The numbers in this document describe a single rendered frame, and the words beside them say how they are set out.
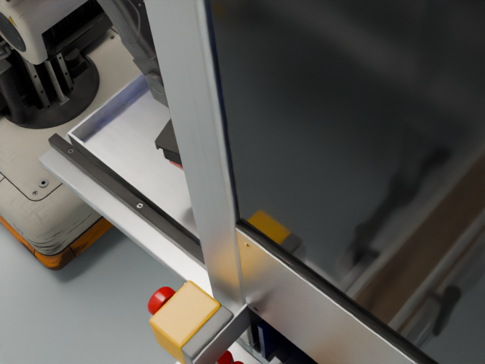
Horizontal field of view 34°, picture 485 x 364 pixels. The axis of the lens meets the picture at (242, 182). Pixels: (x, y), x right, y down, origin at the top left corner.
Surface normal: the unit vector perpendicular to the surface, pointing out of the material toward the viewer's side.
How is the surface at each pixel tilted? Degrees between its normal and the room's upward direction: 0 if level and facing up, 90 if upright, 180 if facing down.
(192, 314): 0
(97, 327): 0
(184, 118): 90
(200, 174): 90
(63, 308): 0
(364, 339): 90
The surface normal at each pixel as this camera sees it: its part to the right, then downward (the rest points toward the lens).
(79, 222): 0.72, 0.55
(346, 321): -0.67, 0.65
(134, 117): -0.07, -0.55
